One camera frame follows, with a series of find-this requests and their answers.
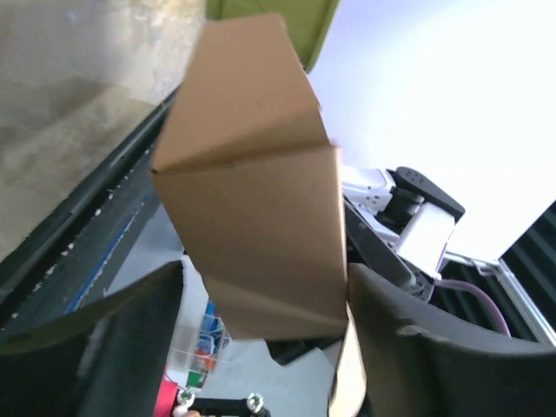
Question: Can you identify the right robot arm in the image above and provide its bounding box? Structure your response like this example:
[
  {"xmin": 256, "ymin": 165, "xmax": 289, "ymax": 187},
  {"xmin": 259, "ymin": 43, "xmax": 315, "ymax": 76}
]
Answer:
[{"xmin": 341, "ymin": 165, "xmax": 466, "ymax": 302}]

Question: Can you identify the brown cardboard box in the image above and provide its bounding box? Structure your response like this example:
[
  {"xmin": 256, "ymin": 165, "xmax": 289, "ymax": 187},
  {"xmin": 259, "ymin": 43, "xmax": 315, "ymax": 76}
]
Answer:
[{"xmin": 150, "ymin": 12, "xmax": 366, "ymax": 416}]

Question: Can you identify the black base frame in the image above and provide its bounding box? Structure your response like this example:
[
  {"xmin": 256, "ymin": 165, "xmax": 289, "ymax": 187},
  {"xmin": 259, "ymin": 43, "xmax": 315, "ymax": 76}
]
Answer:
[{"xmin": 1, "ymin": 92, "xmax": 176, "ymax": 340}]

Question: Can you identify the aluminium rail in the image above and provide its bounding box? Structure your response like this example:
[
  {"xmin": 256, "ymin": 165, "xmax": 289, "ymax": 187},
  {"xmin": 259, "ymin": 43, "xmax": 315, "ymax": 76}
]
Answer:
[{"xmin": 444, "ymin": 251, "xmax": 555, "ymax": 346}]

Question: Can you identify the olive green plastic bin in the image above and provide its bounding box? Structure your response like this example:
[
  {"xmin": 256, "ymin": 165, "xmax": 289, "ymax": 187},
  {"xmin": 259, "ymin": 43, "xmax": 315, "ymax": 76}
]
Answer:
[{"xmin": 204, "ymin": 0, "xmax": 342, "ymax": 75}]

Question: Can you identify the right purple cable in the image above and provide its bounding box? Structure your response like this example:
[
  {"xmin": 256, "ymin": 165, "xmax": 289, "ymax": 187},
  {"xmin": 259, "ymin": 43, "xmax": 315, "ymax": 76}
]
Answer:
[{"xmin": 438, "ymin": 277, "xmax": 513, "ymax": 338}]

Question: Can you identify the clear plastic container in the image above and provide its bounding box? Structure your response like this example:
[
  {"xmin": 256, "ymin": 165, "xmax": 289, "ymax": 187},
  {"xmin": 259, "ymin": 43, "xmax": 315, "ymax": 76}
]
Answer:
[{"xmin": 166, "ymin": 255, "xmax": 230, "ymax": 392}]

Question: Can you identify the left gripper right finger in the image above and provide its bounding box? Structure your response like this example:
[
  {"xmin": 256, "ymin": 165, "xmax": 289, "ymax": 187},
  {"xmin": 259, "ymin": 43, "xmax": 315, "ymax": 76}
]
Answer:
[{"xmin": 347, "ymin": 264, "xmax": 555, "ymax": 416}]

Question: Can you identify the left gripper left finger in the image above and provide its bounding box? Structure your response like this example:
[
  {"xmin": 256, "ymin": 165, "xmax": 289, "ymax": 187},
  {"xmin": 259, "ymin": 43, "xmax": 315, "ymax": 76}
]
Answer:
[{"xmin": 1, "ymin": 261, "xmax": 182, "ymax": 416}]

